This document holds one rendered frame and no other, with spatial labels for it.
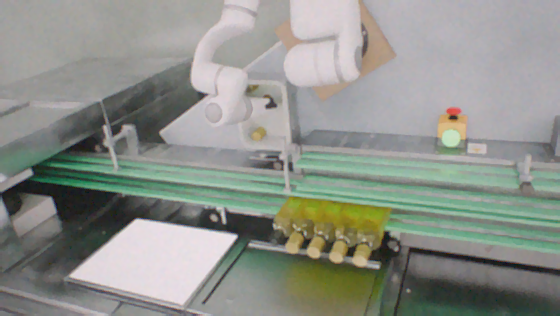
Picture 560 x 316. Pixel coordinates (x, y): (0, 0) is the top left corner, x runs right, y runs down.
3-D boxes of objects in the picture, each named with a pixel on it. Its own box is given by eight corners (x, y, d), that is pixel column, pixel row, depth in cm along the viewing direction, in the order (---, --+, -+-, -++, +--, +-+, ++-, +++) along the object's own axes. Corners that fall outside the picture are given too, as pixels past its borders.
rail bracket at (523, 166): (513, 167, 112) (515, 194, 101) (516, 140, 109) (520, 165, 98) (531, 168, 110) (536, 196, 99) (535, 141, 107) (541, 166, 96)
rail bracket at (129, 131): (142, 149, 171) (101, 177, 152) (132, 107, 164) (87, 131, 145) (153, 150, 169) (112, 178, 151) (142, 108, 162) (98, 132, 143)
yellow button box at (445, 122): (439, 136, 128) (436, 146, 122) (440, 111, 125) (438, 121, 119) (465, 137, 126) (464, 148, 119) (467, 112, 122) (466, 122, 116)
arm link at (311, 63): (299, 37, 113) (274, 52, 100) (350, 29, 107) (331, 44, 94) (306, 75, 116) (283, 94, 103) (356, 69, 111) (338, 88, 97)
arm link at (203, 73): (262, 19, 112) (243, 102, 113) (218, 12, 116) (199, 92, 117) (248, 7, 104) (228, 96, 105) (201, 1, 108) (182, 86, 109)
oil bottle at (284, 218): (298, 198, 141) (272, 238, 123) (297, 183, 138) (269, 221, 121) (316, 200, 139) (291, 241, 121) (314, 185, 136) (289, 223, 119)
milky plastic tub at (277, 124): (252, 137, 153) (241, 147, 146) (244, 72, 143) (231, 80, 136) (300, 140, 146) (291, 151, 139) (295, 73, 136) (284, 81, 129)
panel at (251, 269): (137, 222, 160) (64, 286, 132) (135, 215, 159) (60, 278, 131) (394, 266, 126) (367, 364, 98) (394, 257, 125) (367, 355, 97)
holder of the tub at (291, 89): (255, 150, 155) (246, 160, 149) (245, 72, 143) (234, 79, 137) (302, 154, 149) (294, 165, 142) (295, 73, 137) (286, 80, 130)
